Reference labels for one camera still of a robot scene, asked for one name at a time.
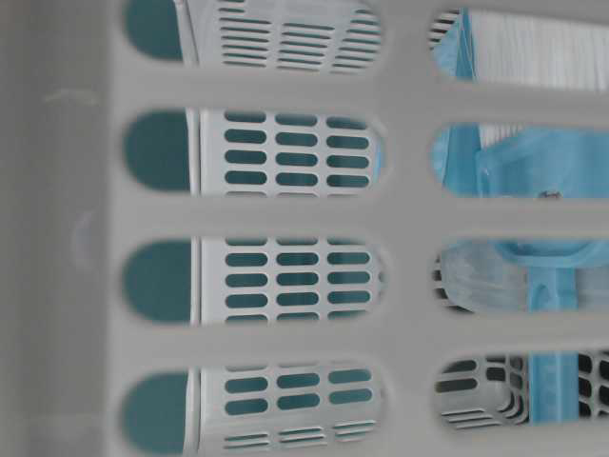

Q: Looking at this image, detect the grey plastic shopping basket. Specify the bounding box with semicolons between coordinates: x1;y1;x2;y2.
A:
1;1;608;456

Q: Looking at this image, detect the light blue hand brush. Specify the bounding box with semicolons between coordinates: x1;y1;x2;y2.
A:
429;8;608;427

